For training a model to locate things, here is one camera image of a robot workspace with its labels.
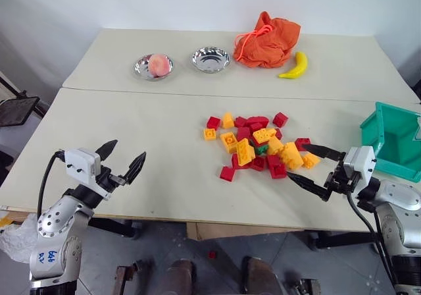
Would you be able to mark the steel bowl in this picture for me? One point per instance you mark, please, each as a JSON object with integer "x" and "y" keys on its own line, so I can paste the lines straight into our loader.
{"x": 141, "y": 69}
{"x": 210, "y": 59}

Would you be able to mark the yellow banana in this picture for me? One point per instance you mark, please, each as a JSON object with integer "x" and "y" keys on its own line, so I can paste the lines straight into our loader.
{"x": 297, "y": 68}

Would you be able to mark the large red toy block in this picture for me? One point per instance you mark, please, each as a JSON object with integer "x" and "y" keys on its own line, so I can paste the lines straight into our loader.
{"x": 276, "y": 168}

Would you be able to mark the yellow peaked toy block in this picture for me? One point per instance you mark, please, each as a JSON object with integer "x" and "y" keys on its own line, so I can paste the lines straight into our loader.
{"x": 228, "y": 121}

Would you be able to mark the green plastic building brick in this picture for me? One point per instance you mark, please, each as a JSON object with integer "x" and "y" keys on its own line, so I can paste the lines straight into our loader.
{"x": 262, "y": 149}

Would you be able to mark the small red floor block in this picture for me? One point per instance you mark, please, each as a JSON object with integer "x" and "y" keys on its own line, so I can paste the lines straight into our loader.
{"x": 213, "y": 254}

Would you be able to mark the green plastic bin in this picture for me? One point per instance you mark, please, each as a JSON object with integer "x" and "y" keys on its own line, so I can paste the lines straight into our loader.
{"x": 394, "y": 143}

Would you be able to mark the red curved toy block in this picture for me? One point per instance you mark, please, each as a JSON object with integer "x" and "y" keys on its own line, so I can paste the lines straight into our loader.
{"x": 258, "y": 120}

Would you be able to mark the orange cloth bag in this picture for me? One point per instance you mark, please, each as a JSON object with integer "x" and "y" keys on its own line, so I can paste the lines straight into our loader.
{"x": 269, "y": 44}

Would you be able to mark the black mesh tray stand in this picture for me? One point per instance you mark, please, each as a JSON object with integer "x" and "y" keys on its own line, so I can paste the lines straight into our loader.
{"x": 16, "y": 110}

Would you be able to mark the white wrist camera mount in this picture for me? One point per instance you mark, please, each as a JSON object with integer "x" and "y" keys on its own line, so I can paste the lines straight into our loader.
{"x": 360, "y": 163}
{"x": 80, "y": 166}

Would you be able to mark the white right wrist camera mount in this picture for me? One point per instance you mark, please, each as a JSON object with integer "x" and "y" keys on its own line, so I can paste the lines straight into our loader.
{"x": 360, "y": 163}

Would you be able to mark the dark rounded shape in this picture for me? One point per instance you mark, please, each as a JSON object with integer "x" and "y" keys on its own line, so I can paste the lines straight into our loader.
{"x": 261, "y": 278}
{"x": 181, "y": 278}

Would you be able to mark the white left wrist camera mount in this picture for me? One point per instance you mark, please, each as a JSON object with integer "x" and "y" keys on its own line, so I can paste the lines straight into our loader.
{"x": 80, "y": 166}

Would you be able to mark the white foam wrap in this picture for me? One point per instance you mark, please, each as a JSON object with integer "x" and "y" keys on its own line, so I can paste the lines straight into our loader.
{"x": 16, "y": 242}

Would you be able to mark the pink peach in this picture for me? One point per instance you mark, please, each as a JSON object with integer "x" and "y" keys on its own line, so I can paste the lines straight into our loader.
{"x": 159, "y": 66}

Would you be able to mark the black table leg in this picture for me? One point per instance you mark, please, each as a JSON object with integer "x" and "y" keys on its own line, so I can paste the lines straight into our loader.
{"x": 342, "y": 240}
{"x": 115, "y": 227}

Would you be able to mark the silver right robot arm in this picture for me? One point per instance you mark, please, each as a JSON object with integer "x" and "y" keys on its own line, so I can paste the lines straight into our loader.
{"x": 398, "y": 196}

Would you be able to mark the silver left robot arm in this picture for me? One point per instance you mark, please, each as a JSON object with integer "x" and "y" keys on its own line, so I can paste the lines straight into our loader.
{"x": 52, "y": 222}

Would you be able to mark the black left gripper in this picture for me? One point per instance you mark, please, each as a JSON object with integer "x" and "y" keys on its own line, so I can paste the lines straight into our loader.
{"x": 106, "y": 178}

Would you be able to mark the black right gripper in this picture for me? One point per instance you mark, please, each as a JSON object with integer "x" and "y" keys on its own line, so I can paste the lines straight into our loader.
{"x": 338, "y": 181}

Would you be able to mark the rusty metal bracket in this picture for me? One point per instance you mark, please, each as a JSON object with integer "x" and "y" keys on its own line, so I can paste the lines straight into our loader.
{"x": 125, "y": 280}

